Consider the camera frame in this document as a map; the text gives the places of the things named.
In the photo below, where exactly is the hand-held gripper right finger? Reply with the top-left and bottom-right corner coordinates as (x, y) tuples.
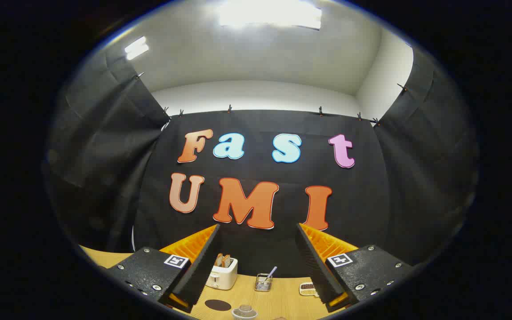
(295, 223), (415, 313)

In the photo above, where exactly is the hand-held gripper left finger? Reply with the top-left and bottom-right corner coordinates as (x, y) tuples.
(104, 224), (221, 313)

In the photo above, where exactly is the dark brown round coaster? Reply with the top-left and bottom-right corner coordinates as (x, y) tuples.
(205, 299), (232, 312)

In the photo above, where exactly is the clear bottle with white label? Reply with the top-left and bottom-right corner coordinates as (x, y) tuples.
(232, 304), (258, 320)

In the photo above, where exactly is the cream toaster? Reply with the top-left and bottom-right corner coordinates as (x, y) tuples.
(206, 257), (239, 291)

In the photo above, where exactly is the wooden table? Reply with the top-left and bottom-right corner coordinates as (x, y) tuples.
(80, 245), (350, 320)

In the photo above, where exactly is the small ceiling light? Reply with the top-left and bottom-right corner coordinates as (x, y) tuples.
(124, 36), (150, 60)

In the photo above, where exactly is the large ceiling light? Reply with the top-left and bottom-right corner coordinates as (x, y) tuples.
(217, 0), (322, 31)

